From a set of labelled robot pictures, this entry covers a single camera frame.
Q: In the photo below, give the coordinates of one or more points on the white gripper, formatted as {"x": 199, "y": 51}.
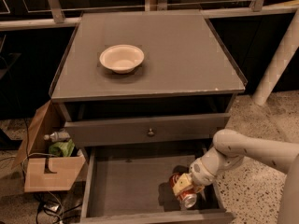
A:
{"x": 199, "y": 173}

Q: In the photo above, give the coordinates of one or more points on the red coke can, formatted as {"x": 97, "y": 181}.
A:
{"x": 186, "y": 199}

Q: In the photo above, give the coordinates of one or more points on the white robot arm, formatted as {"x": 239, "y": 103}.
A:
{"x": 229, "y": 149}

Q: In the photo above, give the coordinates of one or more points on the grey top drawer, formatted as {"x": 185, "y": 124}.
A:
{"x": 106, "y": 132}

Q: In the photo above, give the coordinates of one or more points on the round metal drawer knob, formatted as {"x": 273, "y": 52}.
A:
{"x": 150, "y": 132}

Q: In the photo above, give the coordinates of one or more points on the open grey middle drawer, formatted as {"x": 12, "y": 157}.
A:
{"x": 129, "y": 184}

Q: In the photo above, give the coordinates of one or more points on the grey wooden drawer cabinet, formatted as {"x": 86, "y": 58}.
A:
{"x": 185, "y": 70}

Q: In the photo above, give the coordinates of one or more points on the green plastic bag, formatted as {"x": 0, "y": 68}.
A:
{"x": 62, "y": 149}

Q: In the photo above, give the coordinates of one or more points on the clear plastic bottle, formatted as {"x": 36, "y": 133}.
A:
{"x": 57, "y": 136}

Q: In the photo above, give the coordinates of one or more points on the white paper bowl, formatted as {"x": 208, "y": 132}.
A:
{"x": 121, "y": 59}

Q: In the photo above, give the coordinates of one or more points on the brown cardboard box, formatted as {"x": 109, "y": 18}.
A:
{"x": 43, "y": 172}

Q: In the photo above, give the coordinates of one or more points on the metal window railing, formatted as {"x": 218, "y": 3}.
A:
{"x": 58, "y": 18}

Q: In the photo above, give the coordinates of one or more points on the white slanted post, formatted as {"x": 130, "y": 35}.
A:
{"x": 280, "y": 60}

